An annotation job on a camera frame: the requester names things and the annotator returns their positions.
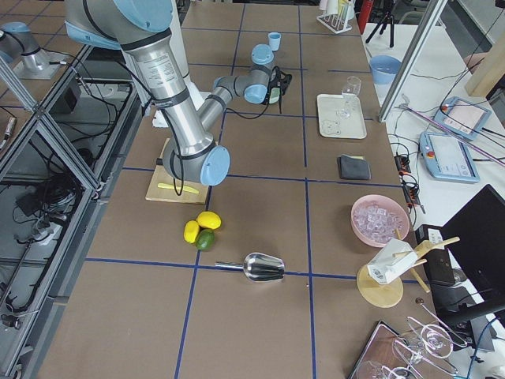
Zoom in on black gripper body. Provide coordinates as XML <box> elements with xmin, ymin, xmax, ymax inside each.
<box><xmin>263</xmin><ymin>66</ymin><xmax>293</xmax><ymax>106</ymax></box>

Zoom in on light blue plastic cup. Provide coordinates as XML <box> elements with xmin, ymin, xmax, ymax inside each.
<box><xmin>267</xmin><ymin>32</ymin><xmax>282</xmax><ymax>52</ymax></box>

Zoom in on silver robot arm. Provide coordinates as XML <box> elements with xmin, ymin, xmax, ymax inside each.
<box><xmin>65</xmin><ymin>1</ymin><xmax>292</xmax><ymax>186</ymax></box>
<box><xmin>1</xmin><ymin>21</ymin><xmax>56</xmax><ymax>80</ymax></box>

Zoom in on pink bowl with ice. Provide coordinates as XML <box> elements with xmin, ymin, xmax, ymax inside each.
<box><xmin>350</xmin><ymin>194</ymin><xmax>410</xmax><ymax>247</ymax></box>

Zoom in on steel ice scoop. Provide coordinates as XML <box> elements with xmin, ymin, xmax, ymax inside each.
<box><xmin>215</xmin><ymin>252</ymin><xmax>285</xmax><ymax>282</ymax></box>

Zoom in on cream bear tray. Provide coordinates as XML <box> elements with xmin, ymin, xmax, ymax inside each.
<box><xmin>316</xmin><ymin>94</ymin><xmax>367</xmax><ymax>140</ymax></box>

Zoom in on clear wine glass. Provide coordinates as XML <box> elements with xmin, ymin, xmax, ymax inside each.
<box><xmin>337</xmin><ymin>76</ymin><xmax>361</xmax><ymax>119</ymax></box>

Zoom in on blue plastic tub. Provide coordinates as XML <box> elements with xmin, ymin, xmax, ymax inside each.
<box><xmin>369</xmin><ymin>55</ymin><xmax>402</xmax><ymax>84</ymax></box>

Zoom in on grey folded cloth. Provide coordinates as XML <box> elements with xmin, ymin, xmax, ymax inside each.
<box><xmin>337</xmin><ymin>155</ymin><xmax>372</xmax><ymax>180</ymax></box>

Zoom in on wooden cutting board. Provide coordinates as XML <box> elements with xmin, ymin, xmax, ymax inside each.
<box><xmin>145</xmin><ymin>163</ymin><xmax>210</xmax><ymax>205</ymax></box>

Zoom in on yellow lemon upper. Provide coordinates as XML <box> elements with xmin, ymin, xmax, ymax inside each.
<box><xmin>196</xmin><ymin>211</ymin><xmax>222</xmax><ymax>230</ymax></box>

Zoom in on yellow lemon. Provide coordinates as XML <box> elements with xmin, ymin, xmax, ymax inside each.
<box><xmin>183</xmin><ymin>220</ymin><xmax>200</xmax><ymax>244</ymax></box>
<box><xmin>196</xmin><ymin>211</ymin><xmax>222</xmax><ymax>230</ymax></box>

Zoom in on yellow plastic knife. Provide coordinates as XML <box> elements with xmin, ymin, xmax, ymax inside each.
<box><xmin>157</xmin><ymin>182</ymin><xmax>200</xmax><ymax>194</ymax></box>

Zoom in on yellow lemon left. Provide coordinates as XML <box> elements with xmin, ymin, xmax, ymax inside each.
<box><xmin>183</xmin><ymin>220</ymin><xmax>200</xmax><ymax>244</ymax></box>

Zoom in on green lime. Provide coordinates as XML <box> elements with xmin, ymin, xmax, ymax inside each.
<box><xmin>195</xmin><ymin>229</ymin><xmax>215</xmax><ymax>251</ymax></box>

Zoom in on blue teach pendant near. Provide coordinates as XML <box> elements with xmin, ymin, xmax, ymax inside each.
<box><xmin>419</xmin><ymin>132</ymin><xmax>480</xmax><ymax>183</ymax></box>

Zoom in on blue teach pendant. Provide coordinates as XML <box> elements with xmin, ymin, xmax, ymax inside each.
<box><xmin>419</xmin><ymin>132</ymin><xmax>480</xmax><ymax>183</ymax></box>
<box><xmin>433</xmin><ymin>96</ymin><xmax>492</xmax><ymax>141</ymax></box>

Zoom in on blue teach pendant far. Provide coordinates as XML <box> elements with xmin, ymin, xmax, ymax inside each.
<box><xmin>433</xmin><ymin>96</ymin><xmax>492</xmax><ymax>141</ymax></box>

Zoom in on wooden paper towel stand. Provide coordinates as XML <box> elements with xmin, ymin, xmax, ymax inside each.
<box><xmin>357</xmin><ymin>237</ymin><xmax>460</xmax><ymax>308</ymax></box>

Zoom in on black laptop monitor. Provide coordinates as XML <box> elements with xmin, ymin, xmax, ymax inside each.
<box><xmin>439</xmin><ymin>184</ymin><xmax>504</xmax><ymax>326</ymax></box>

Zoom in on upside-down wine glasses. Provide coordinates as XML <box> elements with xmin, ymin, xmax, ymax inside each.
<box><xmin>353</xmin><ymin>314</ymin><xmax>470</xmax><ymax>379</ymax></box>

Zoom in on white wire rack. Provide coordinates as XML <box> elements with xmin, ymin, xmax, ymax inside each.
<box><xmin>316</xmin><ymin>0</ymin><xmax>354</xmax><ymax>34</ymax></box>

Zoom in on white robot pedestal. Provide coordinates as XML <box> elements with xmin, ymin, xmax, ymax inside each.
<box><xmin>139</xmin><ymin>1</ymin><xmax>210</xmax><ymax>111</ymax></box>

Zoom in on black camera tripod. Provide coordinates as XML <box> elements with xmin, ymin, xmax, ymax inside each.
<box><xmin>365</xmin><ymin>0</ymin><xmax>396</xmax><ymax>48</ymax></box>

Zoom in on aluminium frame post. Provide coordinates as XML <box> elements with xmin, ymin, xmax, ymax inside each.
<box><xmin>378</xmin><ymin>0</ymin><xmax>447</xmax><ymax>122</ymax></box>

